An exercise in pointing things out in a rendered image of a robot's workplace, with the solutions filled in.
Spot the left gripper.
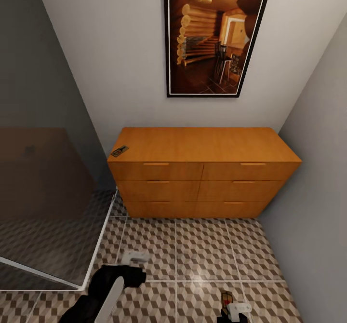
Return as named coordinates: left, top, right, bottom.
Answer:
left=123, top=265, right=147, bottom=289

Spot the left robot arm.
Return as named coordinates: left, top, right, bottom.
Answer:
left=58, top=250, right=149, bottom=323

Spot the mousetrap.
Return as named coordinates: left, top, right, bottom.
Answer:
left=220, top=290, right=234, bottom=316
left=111, top=145, right=129, bottom=158

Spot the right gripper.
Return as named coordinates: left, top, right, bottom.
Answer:
left=217, top=309, right=247, bottom=323

